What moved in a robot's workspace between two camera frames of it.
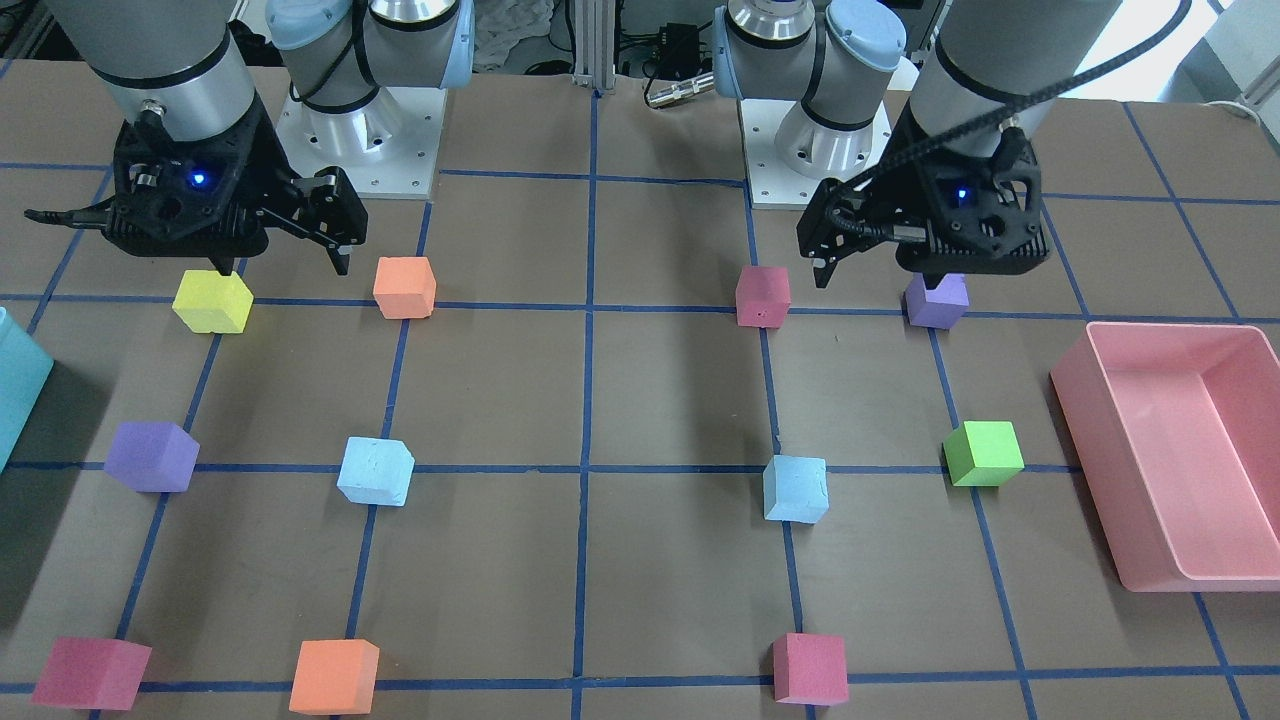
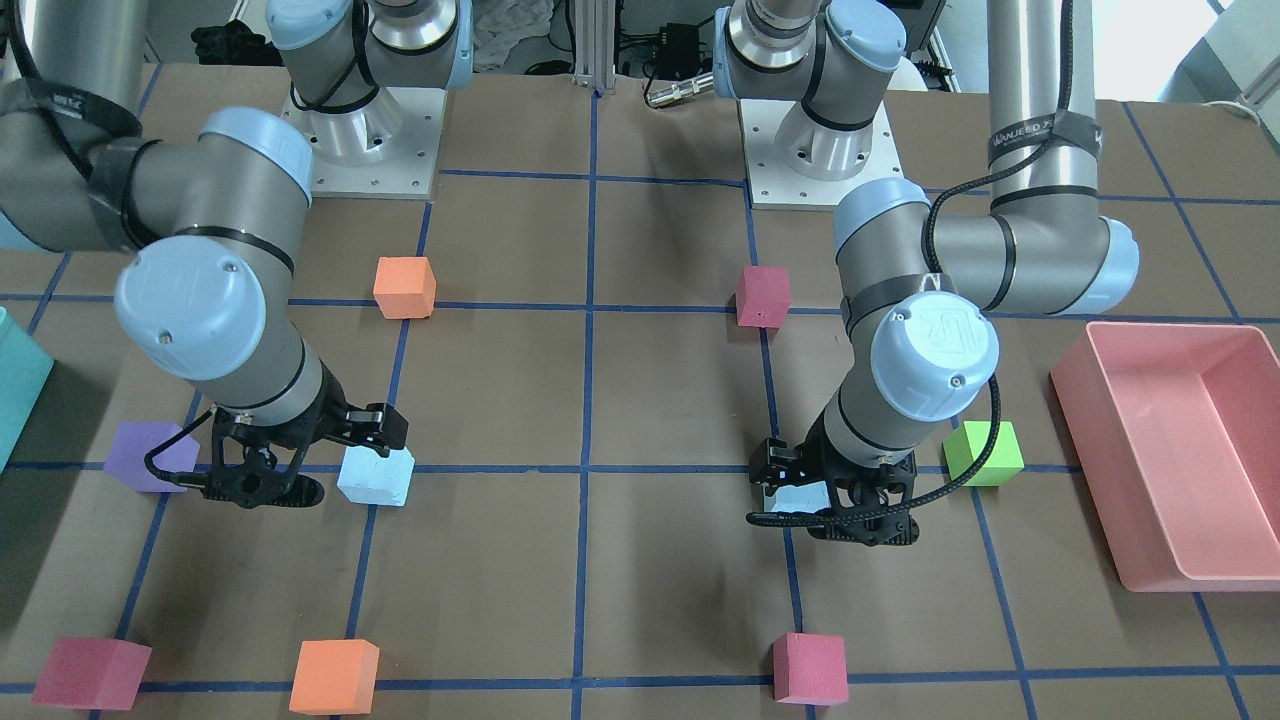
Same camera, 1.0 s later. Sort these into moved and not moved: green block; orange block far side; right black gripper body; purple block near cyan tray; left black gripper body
Moved: right black gripper body; left black gripper body
Not moved: green block; purple block near cyan tray; orange block far side
